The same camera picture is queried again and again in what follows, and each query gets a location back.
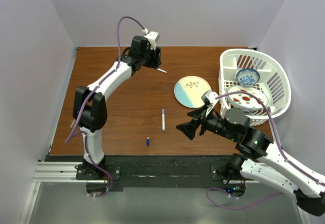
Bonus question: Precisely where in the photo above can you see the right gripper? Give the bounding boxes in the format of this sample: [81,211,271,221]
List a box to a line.
[175,103,237,141]

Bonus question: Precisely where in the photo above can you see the white marker with purple ink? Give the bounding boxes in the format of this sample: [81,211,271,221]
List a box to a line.
[161,108,166,132]

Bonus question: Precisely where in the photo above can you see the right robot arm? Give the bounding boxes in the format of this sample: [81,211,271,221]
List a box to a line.
[176,107,324,216]

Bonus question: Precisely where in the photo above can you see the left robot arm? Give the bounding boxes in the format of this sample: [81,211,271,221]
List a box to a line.
[68,31,161,179]

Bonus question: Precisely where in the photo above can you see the cream and blue plate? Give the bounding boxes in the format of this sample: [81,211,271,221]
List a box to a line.
[174,76,211,109]

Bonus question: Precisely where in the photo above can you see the watermelon pattern plate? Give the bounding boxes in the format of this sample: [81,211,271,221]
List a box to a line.
[226,85,269,112]

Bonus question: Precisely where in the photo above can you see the blue patterned bowl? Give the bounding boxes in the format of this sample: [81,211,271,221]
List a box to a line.
[236,68,261,86]

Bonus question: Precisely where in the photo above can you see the white plastic basket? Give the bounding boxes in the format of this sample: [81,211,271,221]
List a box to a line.
[219,49,291,126]

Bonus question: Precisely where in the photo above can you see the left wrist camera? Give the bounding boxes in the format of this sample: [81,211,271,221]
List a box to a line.
[145,31,160,50]

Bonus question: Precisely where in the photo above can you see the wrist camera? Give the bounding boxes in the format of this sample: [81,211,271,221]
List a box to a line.
[201,90,219,117]
[145,31,160,50]

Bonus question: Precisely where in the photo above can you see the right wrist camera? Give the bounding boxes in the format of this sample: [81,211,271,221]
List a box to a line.
[201,90,219,117]

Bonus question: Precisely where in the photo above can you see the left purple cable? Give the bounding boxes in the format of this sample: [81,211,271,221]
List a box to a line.
[64,16,149,198]

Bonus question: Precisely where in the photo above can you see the purple cable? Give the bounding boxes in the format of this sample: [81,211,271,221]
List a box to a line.
[205,91,325,210]
[64,16,149,198]

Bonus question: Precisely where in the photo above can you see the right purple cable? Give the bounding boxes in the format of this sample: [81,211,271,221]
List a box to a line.
[205,91,325,210]

